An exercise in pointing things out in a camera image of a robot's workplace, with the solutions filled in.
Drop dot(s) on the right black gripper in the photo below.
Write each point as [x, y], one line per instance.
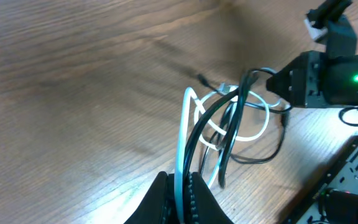
[299, 82]

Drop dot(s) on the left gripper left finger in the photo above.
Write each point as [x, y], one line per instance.
[158, 205]

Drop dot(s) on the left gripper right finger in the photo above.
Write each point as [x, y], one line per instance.
[200, 206]

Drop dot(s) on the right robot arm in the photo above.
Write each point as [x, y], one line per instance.
[339, 81]

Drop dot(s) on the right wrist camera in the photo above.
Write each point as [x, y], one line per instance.
[327, 25]

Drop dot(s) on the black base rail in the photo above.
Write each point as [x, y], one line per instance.
[334, 198]

